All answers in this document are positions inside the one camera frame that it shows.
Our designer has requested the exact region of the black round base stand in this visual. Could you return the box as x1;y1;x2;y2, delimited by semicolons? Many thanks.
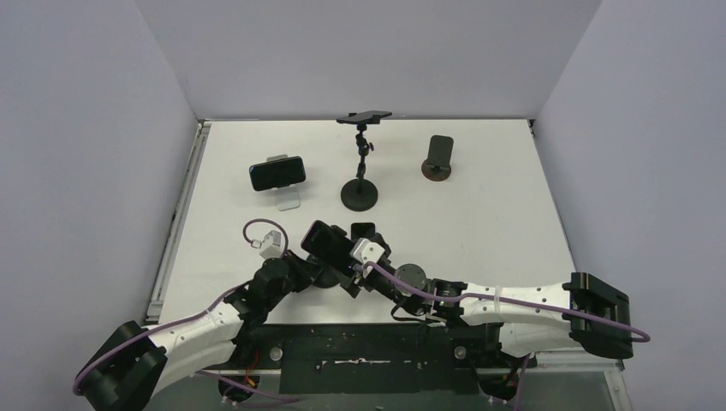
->
304;220;350;289

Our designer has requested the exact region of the phone from wooden stand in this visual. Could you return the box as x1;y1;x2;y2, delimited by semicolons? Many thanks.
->
350;222;376;242

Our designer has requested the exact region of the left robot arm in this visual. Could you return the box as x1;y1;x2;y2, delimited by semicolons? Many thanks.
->
72;251;338;410

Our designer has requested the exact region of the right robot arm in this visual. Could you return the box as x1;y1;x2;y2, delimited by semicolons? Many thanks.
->
337;244;645;366

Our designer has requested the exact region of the white metal phone stand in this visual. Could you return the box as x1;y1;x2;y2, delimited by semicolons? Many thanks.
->
267;155;306;211

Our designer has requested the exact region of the tall black tripod stand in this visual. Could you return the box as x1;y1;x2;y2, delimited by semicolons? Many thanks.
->
340;125;378;212

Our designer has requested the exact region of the phone on white stand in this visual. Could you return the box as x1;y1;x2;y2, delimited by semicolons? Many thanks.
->
249;156;306;192

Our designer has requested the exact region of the wooden base phone stand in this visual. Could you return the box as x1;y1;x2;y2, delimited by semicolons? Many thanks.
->
421;135;454;182

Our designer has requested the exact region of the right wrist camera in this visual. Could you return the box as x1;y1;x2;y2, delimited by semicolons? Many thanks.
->
349;238;385;277

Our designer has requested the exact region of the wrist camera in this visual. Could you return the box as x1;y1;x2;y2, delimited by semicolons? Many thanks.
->
349;238;385;277
251;230;283;259

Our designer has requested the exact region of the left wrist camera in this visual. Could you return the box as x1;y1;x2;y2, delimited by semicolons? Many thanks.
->
251;230;283;259

